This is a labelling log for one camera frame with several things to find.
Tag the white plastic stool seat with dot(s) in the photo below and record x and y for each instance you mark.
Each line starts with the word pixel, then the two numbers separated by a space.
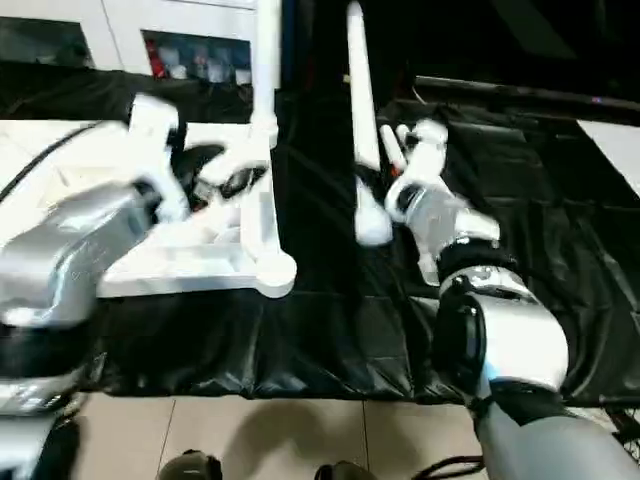
pixel 150 250

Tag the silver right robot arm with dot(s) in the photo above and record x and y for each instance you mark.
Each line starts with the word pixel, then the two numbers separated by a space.
pixel 505 320

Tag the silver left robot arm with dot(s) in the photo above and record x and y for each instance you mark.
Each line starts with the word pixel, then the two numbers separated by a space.
pixel 60 240

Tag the small white cup in cabinet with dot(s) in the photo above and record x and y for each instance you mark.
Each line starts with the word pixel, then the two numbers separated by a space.
pixel 242 76

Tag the white cabinet with glass doors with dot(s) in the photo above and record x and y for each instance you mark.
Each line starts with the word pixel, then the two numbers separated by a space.
pixel 120 25

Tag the black work mat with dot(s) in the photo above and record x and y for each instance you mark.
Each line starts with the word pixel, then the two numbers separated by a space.
pixel 325 340

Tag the long black rod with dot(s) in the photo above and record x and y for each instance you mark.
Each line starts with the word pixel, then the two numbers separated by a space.
pixel 525 92

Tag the white flat sheet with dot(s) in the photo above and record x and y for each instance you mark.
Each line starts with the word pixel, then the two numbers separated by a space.
pixel 615 150

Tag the dark rounded object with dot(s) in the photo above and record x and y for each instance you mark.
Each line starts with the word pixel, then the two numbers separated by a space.
pixel 191 467
pixel 345 471

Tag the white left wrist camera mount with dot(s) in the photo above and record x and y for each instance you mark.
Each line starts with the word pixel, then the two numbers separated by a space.
pixel 155 135

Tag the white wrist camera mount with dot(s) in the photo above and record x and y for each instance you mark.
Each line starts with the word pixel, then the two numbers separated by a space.
pixel 425 150
pixel 155 135

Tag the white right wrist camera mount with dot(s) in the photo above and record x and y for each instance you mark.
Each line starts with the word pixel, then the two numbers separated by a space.
pixel 425 150

